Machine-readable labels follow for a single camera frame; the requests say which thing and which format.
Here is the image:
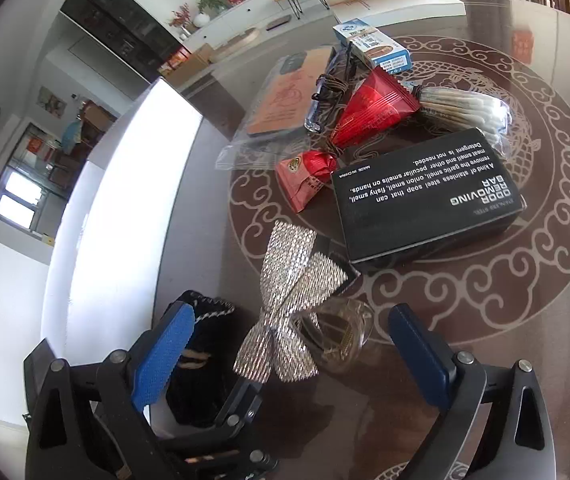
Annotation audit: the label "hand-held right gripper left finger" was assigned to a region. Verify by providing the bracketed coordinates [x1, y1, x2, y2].
[22, 302, 196, 480]

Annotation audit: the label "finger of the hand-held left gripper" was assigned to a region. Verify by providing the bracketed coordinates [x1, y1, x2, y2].
[152, 381, 273, 467]

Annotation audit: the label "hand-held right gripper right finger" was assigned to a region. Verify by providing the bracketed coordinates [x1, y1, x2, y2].
[387, 302, 556, 480]

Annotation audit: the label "black fabric pouch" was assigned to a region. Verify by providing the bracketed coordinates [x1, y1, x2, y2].
[162, 290, 246, 428]

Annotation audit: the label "clear plastic hair clip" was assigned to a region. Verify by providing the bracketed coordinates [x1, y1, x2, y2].
[290, 296, 376, 375]

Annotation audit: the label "silver rhinestone bow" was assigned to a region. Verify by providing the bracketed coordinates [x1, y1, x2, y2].
[233, 220, 362, 381]

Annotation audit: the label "white storage box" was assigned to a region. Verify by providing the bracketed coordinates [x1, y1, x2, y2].
[62, 80, 203, 426]

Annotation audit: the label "black printed box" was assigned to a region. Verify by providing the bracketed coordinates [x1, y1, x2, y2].
[331, 129, 527, 264]

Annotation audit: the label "small red snack packet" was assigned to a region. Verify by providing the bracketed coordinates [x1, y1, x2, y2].
[275, 150, 338, 213]

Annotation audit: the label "bag of cotton swabs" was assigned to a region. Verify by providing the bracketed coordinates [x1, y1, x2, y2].
[412, 85, 513, 156]

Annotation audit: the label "red triangular snack packet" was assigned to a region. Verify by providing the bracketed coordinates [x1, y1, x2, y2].
[327, 66, 423, 153]

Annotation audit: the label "dark blue eyeglasses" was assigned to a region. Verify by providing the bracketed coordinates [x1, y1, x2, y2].
[305, 45, 366, 133]

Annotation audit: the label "orange phone case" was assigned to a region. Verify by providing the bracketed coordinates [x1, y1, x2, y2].
[215, 45, 341, 171]

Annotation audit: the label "cardboard box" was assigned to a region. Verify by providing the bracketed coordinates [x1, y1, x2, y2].
[165, 44, 216, 86]

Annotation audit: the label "blue and white ointment box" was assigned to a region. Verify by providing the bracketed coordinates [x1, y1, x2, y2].
[332, 21, 412, 69]

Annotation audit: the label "round beige floor cushion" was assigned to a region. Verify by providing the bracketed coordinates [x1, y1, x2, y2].
[215, 29, 261, 53]

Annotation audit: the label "black display cabinet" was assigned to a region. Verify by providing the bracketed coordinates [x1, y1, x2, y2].
[60, 0, 186, 68]

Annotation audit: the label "red flower arrangement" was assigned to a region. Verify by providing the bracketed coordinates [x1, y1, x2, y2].
[169, 4, 193, 31]

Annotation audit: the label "wall picture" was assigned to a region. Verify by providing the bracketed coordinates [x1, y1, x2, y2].
[37, 86, 68, 118]

